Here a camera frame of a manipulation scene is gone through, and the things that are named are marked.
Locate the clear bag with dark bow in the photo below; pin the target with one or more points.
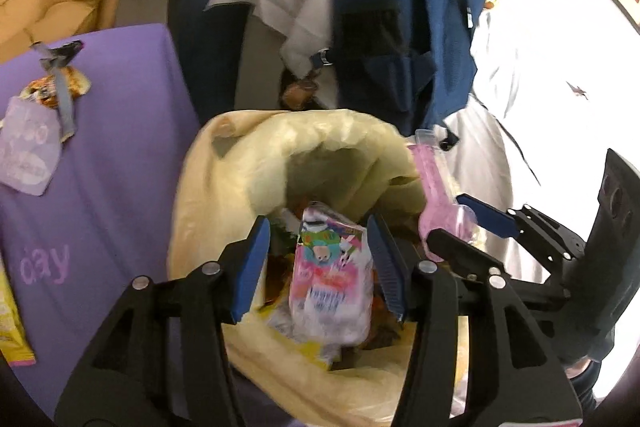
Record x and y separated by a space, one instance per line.
27 152

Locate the white yellow wrapper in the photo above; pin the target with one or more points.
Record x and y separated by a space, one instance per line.
280 322

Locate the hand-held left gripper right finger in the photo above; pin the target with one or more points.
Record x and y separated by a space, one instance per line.
387 267

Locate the purple tablecloth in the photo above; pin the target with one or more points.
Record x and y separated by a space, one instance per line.
125 182

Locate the navy blue backpack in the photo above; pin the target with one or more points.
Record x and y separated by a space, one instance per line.
400 7

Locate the pink white snack packet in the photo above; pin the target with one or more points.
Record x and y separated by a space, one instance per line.
330 302

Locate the long pink wrapper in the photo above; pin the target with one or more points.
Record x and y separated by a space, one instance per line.
437 187

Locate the white fabric cover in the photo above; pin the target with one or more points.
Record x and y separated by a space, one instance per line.
490 147

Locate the yellow snack packet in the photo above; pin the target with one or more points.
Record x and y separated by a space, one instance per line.
12 327

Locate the gold foil wrapper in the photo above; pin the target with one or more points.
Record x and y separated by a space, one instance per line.
42 89

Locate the yellow plastic garbage bag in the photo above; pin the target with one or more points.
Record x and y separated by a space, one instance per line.
240 167

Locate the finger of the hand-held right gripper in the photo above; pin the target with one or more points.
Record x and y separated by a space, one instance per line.
460 252
487 214

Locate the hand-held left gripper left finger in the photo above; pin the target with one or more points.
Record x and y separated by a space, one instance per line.
250 272

